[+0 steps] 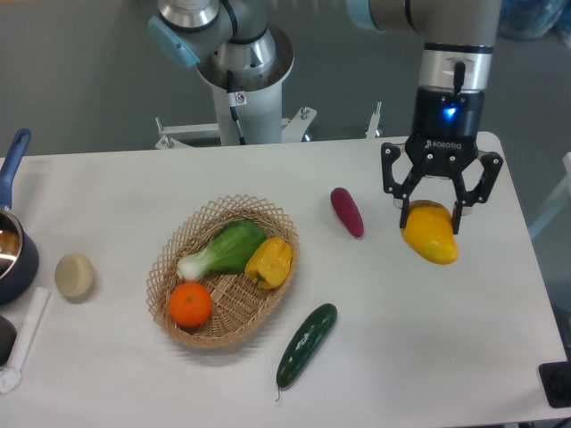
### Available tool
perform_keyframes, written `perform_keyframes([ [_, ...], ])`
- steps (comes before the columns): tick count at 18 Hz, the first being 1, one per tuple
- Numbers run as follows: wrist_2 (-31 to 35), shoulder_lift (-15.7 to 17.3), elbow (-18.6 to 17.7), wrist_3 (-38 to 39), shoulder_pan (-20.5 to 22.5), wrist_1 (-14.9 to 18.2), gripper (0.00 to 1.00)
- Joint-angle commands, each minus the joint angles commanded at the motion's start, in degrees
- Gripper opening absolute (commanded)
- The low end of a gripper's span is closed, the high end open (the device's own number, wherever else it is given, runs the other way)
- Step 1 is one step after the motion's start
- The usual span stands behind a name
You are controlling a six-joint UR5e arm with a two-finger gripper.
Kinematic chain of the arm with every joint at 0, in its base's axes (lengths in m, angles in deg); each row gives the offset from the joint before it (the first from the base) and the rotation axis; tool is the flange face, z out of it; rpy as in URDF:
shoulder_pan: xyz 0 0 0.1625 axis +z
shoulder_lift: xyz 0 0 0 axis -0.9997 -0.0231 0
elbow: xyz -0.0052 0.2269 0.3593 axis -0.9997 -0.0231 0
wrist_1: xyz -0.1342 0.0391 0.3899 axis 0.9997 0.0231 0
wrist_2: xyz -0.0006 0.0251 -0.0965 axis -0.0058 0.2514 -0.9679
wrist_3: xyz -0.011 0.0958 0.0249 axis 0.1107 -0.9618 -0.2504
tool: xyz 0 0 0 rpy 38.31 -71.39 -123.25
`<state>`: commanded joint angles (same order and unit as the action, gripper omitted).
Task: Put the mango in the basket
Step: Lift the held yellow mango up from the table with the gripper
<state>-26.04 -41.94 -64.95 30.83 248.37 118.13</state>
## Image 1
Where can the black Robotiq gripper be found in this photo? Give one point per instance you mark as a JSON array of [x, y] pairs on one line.
[[447, 125]]

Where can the yellow mango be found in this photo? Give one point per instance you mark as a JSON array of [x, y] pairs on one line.
[[429, 233]]

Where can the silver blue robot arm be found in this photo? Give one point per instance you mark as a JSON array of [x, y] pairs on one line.
[[459, 39]]

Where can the woven wicker basket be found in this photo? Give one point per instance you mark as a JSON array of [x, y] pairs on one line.
[[238, 305]]

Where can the purple sweet potato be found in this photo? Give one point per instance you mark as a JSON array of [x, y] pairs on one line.
[[347, 211]]

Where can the blue plastic bag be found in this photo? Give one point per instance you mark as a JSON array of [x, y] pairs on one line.
[[529, 19]]

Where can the yellow bell pepper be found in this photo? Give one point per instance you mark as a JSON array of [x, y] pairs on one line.
[[270, 264]]

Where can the green bok choy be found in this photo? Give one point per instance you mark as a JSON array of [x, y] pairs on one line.
[[228, 251]]

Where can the dark green cucumber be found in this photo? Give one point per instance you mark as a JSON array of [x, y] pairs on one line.
[[304, 344]]

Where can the black device at edge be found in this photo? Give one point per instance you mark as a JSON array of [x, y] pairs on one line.
[[555, 378]]

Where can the orange fruit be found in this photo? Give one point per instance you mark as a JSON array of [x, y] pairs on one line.
[[190, 305]]

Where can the beige potato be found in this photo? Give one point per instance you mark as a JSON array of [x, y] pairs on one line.
[[74, 276]]

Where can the dark blue saucepan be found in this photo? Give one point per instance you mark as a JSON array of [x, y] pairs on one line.
[[19, 255]]

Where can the dark round object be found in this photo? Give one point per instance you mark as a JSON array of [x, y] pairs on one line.
[[8, 335]]

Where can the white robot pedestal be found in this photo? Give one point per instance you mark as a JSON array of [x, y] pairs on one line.
[[246, 83]]

